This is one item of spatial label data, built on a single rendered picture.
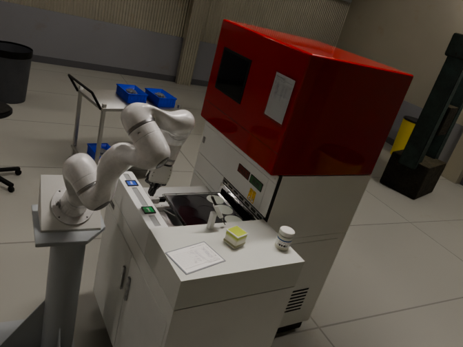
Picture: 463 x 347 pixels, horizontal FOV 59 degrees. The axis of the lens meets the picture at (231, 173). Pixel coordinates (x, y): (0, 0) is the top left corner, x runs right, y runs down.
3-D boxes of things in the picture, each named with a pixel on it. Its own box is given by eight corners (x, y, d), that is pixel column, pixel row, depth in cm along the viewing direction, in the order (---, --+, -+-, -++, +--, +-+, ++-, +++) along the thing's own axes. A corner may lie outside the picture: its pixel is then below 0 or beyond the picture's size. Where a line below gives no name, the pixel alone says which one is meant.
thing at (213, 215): (216, 224, 197) (222, 201, 192) (220, 229, 194) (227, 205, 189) (204, 226, 193) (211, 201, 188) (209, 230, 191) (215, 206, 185)
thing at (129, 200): (128, 193, 232) (131, 171, 226) (163, 253, 191) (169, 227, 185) (111, 193, 227) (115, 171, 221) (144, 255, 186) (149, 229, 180)
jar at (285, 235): (282, 241, 199) (289, 224, 195) (291, 250, 194) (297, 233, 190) (271, 242, 195) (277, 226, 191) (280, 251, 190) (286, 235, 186)
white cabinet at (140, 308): (180, 285, 297) (205, 186, 265) (248, 402, 226) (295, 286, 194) (89, 300, 263) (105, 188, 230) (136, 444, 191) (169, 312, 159)
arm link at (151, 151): (87, 173, 169) (107, 208, 169) (62, 182, 159) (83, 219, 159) (159, 113, 140) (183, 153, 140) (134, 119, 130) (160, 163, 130)
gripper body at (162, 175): (171, 158, 191) (162, 179, 194) (152, 153, 185) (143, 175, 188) (178, 166, 186) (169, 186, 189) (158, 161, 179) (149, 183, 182)
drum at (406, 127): (417, 162, 768) (435, 126, 739) (401, 161, 745) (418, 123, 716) (399, 151, 804) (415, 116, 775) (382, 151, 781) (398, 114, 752)
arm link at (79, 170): (74, 213, 172) (85, 199, 152) (52, 175, 172) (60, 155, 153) (100, 200, 179) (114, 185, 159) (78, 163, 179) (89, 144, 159)
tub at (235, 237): (233, 237, 191) (236, 224, 188) (244, 245, 187) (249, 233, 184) (222, 241, 185) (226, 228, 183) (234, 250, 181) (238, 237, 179)
